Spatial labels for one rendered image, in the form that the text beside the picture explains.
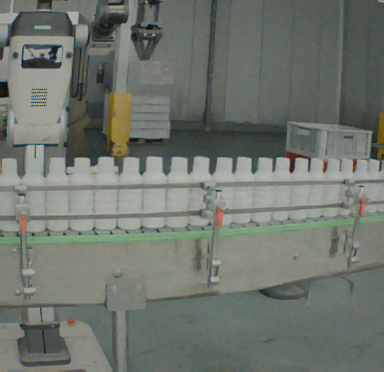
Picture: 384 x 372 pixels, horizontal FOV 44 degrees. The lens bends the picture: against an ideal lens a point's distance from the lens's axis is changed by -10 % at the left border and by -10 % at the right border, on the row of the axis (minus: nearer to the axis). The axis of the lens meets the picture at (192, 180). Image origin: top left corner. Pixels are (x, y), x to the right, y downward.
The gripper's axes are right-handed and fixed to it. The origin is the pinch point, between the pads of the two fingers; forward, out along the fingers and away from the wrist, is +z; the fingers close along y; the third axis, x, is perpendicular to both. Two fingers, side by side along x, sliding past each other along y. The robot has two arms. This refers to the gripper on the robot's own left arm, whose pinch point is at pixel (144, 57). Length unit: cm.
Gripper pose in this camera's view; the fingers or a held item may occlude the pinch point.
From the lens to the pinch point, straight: 134.3
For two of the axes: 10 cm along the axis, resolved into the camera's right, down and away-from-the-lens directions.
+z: -0.5, 9.9, 1.5
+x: -9.2, 0.1, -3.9
